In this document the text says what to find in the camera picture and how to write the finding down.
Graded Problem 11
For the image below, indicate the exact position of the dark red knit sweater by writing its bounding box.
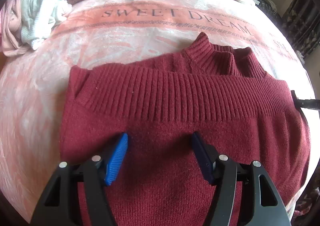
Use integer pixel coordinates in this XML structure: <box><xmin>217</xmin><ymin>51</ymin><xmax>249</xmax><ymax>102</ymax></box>
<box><xmin>60</xmin><ymin>33</ymin><xmax>310</xmax><ymax>225</ymax></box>

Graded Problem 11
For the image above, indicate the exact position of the dark floral curtain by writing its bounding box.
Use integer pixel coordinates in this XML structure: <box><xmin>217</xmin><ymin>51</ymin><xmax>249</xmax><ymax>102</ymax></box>
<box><xmin>281</xmin><ymin>0</ymin><xmax>319</xmax><ymax>56</ymax></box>

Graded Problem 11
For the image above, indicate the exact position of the pink garment pile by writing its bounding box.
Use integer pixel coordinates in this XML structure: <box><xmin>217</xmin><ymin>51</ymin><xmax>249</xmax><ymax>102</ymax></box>
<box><xmin>1</xmin><ymin>0</ymin><xmax>30</xmax><ymax>57</ymax></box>

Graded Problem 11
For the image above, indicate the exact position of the pink Sweet Dream blanket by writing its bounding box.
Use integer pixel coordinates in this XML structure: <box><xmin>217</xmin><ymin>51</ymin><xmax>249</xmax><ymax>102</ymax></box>
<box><xmin>1</xmin><ymin>0</ymin><xmax>319</xmax><ymax>221</ymax></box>

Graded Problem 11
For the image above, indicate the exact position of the light blue ribbed garment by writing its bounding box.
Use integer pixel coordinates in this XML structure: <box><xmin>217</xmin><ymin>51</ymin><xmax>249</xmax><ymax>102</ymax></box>
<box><xmin>21</xmin><ymin>0</ymin><xmax>72</xmax><ymax>50</ymax></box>

